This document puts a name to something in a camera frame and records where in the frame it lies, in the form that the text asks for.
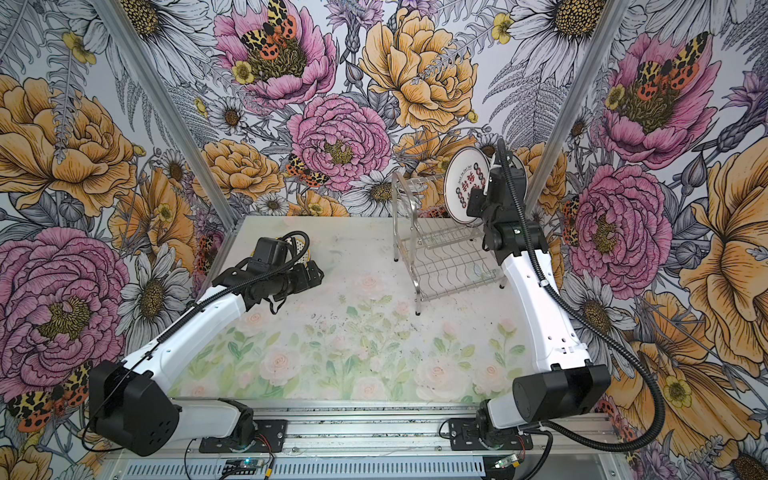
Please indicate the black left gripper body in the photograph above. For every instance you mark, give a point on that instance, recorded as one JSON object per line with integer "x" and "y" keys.
{"x": 292, "y": 281}

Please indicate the chrome wire dish rack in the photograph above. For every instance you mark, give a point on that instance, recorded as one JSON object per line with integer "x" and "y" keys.
{"x": 441, "y": 256}

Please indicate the green rim printed plate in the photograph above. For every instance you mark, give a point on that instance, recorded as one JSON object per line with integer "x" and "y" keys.
{"x": 467, "y": 170}

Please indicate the yellow rim dotted plate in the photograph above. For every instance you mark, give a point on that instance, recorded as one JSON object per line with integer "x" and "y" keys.
{"x": 298, "y": 249}

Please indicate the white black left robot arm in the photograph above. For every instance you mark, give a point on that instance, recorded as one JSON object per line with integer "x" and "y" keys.
{"x": 129, "y": 400}

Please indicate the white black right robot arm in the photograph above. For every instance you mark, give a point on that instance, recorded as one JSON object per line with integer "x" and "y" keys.
{"x": 564, "y": 381}

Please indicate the small green circuit board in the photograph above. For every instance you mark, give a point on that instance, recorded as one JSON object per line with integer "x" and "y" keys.
{"x": 246, "y": 466}

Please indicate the right aluminium corner post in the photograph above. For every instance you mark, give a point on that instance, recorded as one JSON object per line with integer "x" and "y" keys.
{"x": 598, "y": 50}

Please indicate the aluminium corner post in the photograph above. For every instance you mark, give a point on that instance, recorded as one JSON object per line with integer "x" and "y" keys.
{"x": 598, "y": 50}
{"x": 117, "y": 23}

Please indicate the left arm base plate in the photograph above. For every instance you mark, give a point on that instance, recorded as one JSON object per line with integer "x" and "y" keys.
{"x": 257, "y": 436}

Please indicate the left aluminium corner post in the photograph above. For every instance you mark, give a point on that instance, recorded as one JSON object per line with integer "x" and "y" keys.
{"x": 117, "y": 23}

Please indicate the aluminium mounting rail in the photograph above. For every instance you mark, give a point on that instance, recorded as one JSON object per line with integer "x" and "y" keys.
{"x": 373, "y": 441}

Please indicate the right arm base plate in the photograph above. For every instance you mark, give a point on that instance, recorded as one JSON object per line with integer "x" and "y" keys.
{"x": 465, "y": 434}

